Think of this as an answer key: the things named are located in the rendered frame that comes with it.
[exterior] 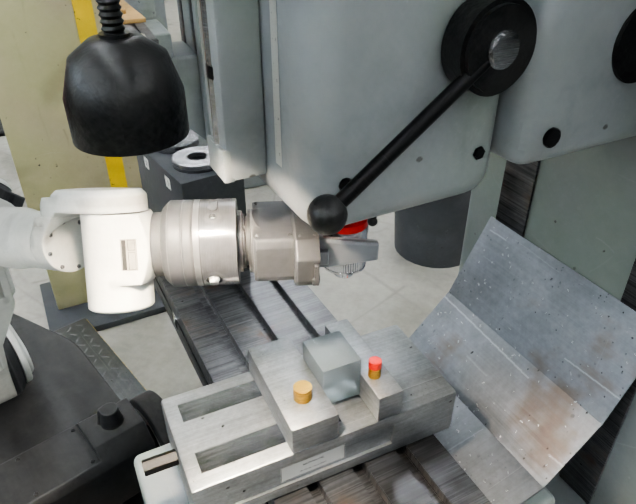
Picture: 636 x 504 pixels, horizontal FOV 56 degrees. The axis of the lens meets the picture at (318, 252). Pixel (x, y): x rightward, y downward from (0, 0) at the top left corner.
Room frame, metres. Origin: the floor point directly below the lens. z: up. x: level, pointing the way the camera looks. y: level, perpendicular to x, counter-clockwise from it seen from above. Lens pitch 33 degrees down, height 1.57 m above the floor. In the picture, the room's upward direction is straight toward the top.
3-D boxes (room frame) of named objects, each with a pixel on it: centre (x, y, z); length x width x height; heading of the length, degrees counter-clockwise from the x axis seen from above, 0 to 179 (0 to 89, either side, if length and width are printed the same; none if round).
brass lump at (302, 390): (0.50, 0.02, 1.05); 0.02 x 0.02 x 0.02
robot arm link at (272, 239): (0.52, 0.06, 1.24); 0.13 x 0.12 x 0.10; 6
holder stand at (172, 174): (1.02, 0.24, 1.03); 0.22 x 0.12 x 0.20; 35
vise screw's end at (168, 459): (0.46, 0.19, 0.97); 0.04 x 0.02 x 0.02; 115
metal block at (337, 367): (0.55, -0.02, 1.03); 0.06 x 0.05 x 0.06; 25
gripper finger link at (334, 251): (0.50, -0.03, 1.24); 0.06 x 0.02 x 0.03; 96
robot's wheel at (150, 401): (0.89, 0.35, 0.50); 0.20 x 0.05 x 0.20; 41
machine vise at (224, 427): (0.54, 0.01, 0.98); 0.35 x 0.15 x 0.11; 115
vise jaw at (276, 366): (0.53, 0.03, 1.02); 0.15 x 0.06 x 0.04; 25
